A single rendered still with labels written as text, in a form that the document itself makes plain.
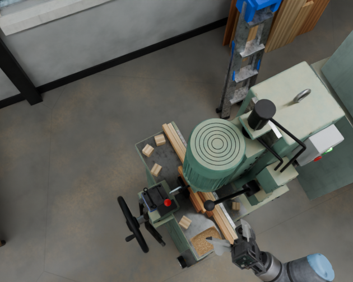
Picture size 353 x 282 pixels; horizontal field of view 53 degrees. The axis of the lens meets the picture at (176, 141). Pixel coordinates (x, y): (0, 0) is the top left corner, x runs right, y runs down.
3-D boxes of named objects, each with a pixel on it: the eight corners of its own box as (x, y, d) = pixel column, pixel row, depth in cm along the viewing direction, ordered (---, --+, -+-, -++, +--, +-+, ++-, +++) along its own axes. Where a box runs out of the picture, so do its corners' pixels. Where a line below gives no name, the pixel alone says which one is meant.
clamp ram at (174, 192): (165, 187, 161) (165, 183, 153) (179, 180, 163) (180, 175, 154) (174, 205, 159) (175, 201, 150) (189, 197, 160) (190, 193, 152)
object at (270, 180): (255, 176, 139) (265, 167, 125) (273, 166, 141) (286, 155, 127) (266, 195, 137) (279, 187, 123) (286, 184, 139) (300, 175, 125)
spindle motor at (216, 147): (173, 160, 136) (177, 132, 106) (213, 140, 139) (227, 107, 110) (196, 201, 131) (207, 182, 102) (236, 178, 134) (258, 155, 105)
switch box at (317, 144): (290, 152, 125) (308, 137, 110) (312, 140, 127) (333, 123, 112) (300, 167, 124) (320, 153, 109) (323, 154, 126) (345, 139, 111)
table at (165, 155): (117, 156, 172) (116, 153, 166) (172, 128, 178) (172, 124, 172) (177, 272, 156) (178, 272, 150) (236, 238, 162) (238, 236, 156)
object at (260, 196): (240, 188, 157) (246, 182, 146) (253, 181, 158) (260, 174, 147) (252, 207, 154) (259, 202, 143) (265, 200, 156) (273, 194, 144)
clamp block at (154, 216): (138, 196, 163) (137, 192, 155) (164, 182, 166) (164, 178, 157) (153, 225, 159) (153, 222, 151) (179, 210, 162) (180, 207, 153)
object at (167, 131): (162, 128, 171) (162, 125, 168) (165, 126, 172) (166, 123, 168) (236, 257, 153) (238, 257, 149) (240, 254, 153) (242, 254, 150)
